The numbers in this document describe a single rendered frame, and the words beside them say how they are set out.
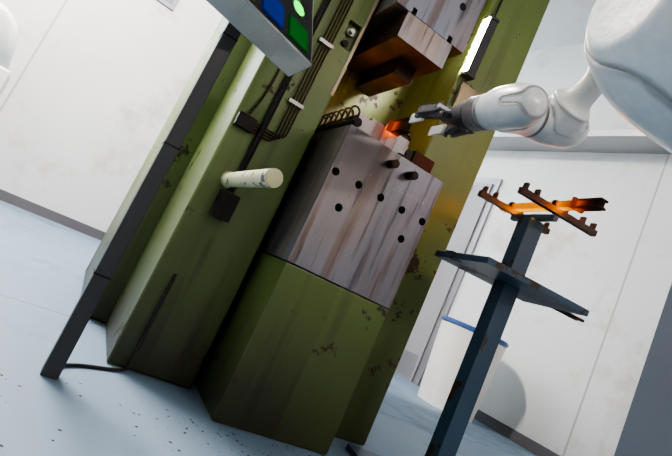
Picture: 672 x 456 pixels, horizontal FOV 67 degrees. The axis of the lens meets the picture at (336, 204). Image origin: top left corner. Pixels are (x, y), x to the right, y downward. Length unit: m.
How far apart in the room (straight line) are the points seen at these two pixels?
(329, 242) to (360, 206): 0.15
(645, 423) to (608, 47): 0.32
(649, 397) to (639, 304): 3.74
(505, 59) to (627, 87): 1.71
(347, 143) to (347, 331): 0.56
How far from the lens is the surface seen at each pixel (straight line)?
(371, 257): 1.55
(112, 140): 4.96
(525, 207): 1.83
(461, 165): 1.99
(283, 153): 1.64
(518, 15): 2.27
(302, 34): 1.40
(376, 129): 1.62
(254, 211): 1.61
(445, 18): 1.85
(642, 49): 0.46
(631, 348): 4.22
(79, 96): 4.94
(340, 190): 1.49
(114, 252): 1.31
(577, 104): 1.30
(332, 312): 1.52
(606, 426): 4.18
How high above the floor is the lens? 0.44
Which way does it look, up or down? 9 degrees up
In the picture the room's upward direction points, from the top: 25 degrees clockwise
